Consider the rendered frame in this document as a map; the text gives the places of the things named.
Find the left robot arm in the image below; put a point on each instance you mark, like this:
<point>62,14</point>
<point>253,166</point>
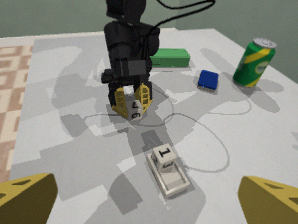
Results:
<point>120,33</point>

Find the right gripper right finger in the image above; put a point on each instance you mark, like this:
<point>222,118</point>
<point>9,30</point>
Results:
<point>268,202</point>

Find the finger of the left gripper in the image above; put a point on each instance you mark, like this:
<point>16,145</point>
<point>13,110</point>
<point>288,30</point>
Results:
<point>142,94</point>
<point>120,101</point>

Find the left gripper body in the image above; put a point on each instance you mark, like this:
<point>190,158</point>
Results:
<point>109,75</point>

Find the green soda can with yellow stripe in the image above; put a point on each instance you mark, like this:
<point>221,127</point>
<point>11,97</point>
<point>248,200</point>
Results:
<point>254,61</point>

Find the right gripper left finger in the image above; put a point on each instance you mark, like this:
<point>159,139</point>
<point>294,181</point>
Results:
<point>28,200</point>

